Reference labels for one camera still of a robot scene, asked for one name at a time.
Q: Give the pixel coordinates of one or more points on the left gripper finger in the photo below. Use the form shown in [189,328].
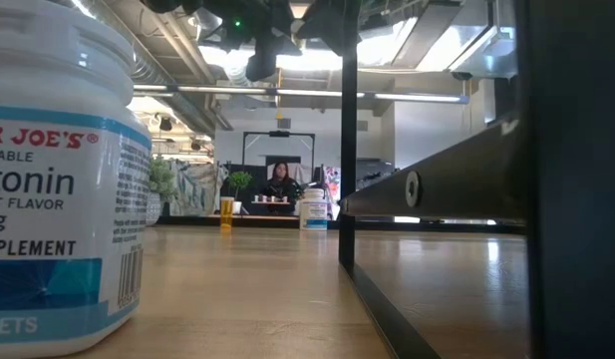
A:
[263,62]

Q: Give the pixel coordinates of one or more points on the green potted plant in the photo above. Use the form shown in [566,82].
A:
[239,179]

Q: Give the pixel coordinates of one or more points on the black ceiling spotlight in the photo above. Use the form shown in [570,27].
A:
[165,123]
[195,145]

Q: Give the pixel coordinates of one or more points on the floral patterned panel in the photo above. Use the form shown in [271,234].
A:
[332,187]

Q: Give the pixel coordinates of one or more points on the linear ceiling light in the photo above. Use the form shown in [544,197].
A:
[312,93]

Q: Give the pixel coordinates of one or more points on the silver ventilation duct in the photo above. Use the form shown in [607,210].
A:
[187,107]

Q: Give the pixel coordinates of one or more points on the white bottle blue label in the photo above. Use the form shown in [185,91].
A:
[313,212]

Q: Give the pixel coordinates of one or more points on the green succulent in white pot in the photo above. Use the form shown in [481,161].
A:
[160,179]

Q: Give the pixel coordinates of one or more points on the white Trader Joe's melatonin bottle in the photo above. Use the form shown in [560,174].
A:
[63,199]

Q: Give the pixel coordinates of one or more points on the orange pill vial white cap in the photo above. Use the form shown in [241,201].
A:
[226,214]

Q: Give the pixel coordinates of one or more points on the person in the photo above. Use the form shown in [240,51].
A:
[281,184]

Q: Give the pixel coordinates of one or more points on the marble patterned cloth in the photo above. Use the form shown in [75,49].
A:
[197,187]

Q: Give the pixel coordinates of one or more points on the black rig frame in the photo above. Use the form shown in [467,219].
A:
[243,149]

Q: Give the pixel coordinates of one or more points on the wooden shelf black frame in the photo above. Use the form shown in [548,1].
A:
[461,184]

